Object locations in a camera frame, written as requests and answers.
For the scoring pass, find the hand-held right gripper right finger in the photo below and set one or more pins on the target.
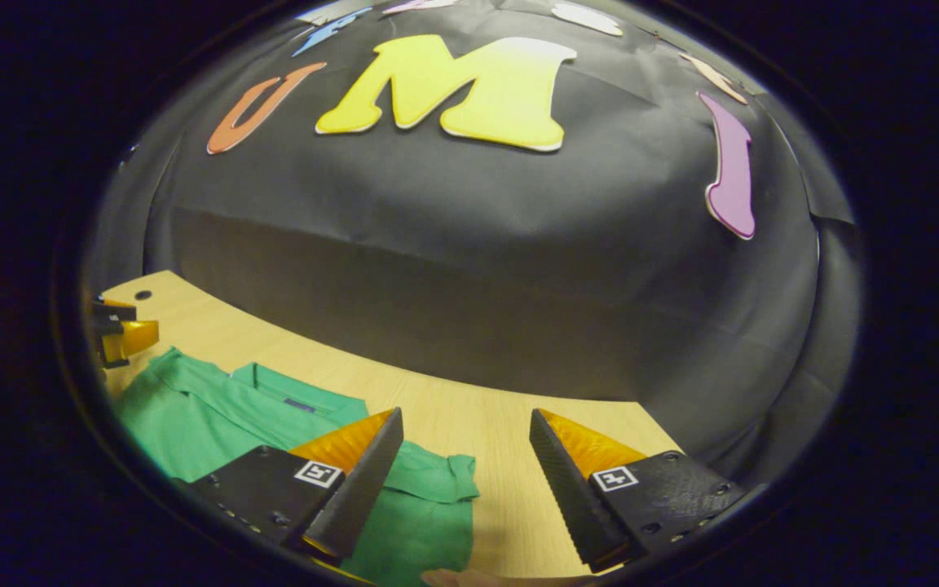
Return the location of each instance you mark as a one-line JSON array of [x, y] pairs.
[[563, 489]]

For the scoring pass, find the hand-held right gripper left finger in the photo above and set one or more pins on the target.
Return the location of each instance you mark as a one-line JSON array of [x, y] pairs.
[[359, 489]]

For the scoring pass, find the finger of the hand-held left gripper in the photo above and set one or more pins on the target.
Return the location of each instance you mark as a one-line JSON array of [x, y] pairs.
[[115, 311], [137, 336]]

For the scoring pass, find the green T-shirt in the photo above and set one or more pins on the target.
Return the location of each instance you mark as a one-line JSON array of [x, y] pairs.
[[192, 416]]

